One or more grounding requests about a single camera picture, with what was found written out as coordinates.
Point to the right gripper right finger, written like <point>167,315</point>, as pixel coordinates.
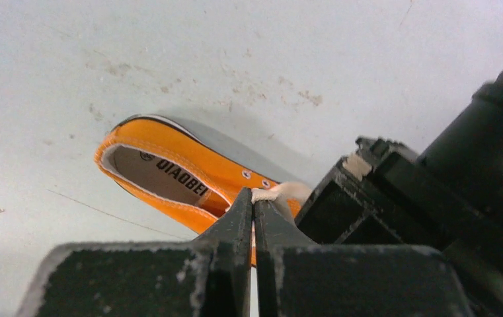
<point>298,277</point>

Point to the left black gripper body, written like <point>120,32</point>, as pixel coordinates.
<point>454,189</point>

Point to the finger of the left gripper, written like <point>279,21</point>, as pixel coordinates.
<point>345,210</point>

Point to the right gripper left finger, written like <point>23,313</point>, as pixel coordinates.
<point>207,276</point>

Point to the white shoelace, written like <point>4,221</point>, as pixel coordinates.
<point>281,194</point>

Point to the orange canvas sneaker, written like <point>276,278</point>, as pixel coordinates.
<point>168,167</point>

